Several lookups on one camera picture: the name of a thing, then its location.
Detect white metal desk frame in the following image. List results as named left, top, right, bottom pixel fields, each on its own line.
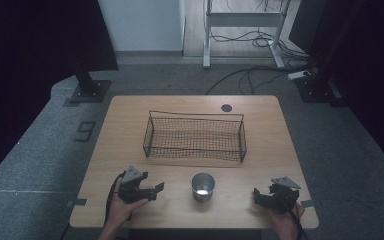
left=202, top=0, right=292, bottom=70

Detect white power strip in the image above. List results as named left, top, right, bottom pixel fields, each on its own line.
left=286, top=69, right=312, bottom=81

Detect person's left hand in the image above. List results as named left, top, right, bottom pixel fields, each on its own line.
left=107, top=177, right=150, bottom=231

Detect black wire mesh basket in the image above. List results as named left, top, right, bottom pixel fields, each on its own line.
left=142, top=110, right=248, bottom=164

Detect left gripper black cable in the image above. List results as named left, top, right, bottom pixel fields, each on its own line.
left=103, top=170, right=128, bottom=228

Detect dark curtain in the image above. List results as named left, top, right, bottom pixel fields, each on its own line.
left=0, top=0, right=120, bottom=189
left=288, top=0, right=384, bottom=179

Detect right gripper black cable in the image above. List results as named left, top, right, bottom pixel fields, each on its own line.
left=281, top=196, right=309, bottom=240

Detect silver metal cup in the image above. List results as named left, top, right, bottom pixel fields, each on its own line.
left=190, top=171, right=217, bottom=203

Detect person's right hand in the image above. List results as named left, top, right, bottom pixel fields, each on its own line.
left=267, top=201, right=306, bottom=238

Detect black floor cables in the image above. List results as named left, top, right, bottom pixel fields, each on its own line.
left=205, top=0, right=316, bottom=96

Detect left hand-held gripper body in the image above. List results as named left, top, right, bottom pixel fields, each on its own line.
left=117, top=165, right=148, bottom=205

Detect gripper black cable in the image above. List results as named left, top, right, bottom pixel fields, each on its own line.
left=103, top=170, right=128, bottom=228
left=281, top=196, right=309, bottom=240

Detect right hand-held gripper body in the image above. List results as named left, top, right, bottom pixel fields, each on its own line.
left=268, top=176, right=302, bottom=215

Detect black stand with base plate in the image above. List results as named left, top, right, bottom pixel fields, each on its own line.
left=294, top=0, right=349, bottom=105
left=68, top=62, right=112, bottom=104

